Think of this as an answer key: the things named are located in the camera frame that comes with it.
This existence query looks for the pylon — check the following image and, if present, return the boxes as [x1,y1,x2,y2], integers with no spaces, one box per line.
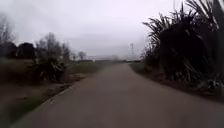
[129,42,136,62]

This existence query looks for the grass field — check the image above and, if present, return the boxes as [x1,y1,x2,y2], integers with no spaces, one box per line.
[65,61,111,76]

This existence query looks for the grey concrete path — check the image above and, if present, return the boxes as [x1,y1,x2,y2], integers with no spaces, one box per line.
[9,62,224,128]

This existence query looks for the spiky flax bush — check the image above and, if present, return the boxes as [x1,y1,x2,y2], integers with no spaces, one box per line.
[29,57,68,83]

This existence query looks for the large spiky flax bushes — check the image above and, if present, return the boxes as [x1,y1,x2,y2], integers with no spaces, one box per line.
[140,0,224,88]

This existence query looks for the row of bare trees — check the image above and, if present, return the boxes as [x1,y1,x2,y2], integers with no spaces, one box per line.
[0,13,88,63]

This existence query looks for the brown mulch bed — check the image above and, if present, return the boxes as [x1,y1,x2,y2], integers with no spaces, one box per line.
[0,72,88,128]

